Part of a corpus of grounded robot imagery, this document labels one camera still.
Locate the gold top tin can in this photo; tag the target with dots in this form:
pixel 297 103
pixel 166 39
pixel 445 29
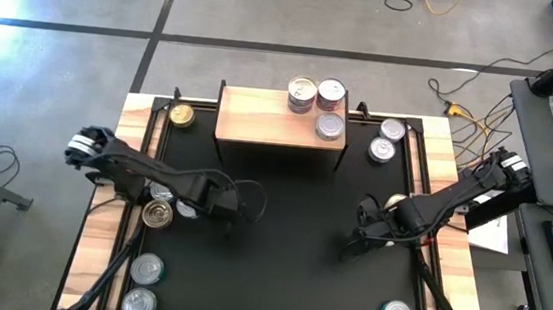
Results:
pixel 157 215

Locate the Bumble Bee light tuna can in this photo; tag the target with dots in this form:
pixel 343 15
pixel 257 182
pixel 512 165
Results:
pixel 329 126

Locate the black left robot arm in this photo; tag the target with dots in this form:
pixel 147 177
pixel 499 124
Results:
pixel 155 169

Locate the dark blue albacore tuna can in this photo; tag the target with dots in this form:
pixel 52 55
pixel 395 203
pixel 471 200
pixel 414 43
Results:
pixel 185 210
pixel 160 194

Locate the black table clamp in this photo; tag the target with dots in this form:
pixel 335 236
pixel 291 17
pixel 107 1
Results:
pixel 176 95
pixel 362 110

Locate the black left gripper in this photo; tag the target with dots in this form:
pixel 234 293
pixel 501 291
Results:
pixel 222 200

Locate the wooden shelf black legs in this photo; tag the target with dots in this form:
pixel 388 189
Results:
pixel 259 118

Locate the red albacore tuna can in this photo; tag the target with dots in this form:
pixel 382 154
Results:
pixel 331 90
pixel 328 108

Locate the black table mat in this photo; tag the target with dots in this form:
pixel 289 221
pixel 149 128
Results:
pixel 286 276

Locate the yellow power plug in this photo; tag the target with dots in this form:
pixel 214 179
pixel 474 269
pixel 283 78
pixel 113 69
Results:
pixel 453 109

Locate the white paper sheet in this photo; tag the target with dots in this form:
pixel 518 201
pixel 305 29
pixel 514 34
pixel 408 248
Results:
pixel 492 236

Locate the Wild Planet gold lid can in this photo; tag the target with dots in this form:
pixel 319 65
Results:
pixel 298 110
pixel 302 89

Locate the silver top tin can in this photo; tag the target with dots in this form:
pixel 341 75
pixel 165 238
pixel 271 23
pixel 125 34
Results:
pixel 138 304
pixel 147 268

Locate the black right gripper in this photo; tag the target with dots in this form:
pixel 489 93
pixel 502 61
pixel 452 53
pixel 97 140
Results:
pixel 380 227

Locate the blue yellow tuna can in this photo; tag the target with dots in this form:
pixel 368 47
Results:
pixel 392 130
pixel 382 149

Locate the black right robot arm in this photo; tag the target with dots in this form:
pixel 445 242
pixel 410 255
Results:
pixel 453 195

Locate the black table frame rail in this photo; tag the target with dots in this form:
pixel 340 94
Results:
pixel 200 104

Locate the green can gold lid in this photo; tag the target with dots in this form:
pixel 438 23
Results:
pixel 182 115

